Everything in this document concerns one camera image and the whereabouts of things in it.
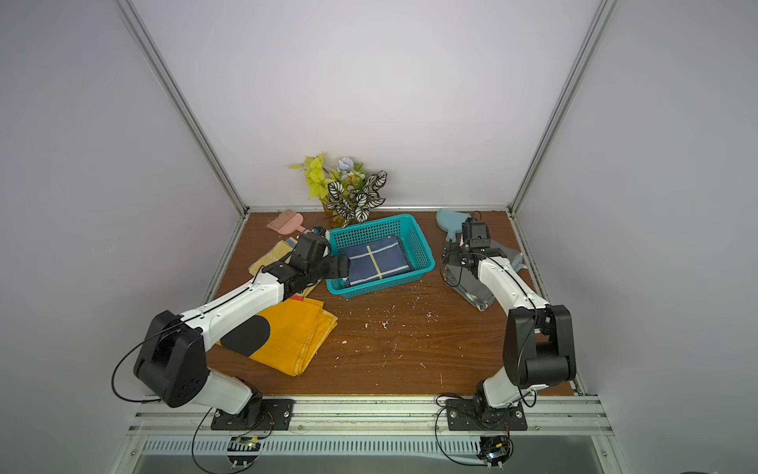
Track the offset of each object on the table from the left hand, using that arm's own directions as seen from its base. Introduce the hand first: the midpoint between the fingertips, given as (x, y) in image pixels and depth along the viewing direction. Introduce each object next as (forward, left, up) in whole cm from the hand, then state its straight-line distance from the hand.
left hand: (341, 259), depth 87 cm
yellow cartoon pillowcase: (-19, +16, -14) cm, 29 cm away
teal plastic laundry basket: (+16, -23, -8) cm, 29 cm away
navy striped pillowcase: (+8, -9, -11) cm, 17 cm away
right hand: (+6, -37, 0) cm, 38 cm away
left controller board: (-45, +21, -17) cm, 52 cm away
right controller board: (-45, -41, -16) cm, 63 cm away
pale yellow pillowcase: (+11, +27, -12) cm, 32 cm away
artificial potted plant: (+20, -1, +10) cm, 22 cm away
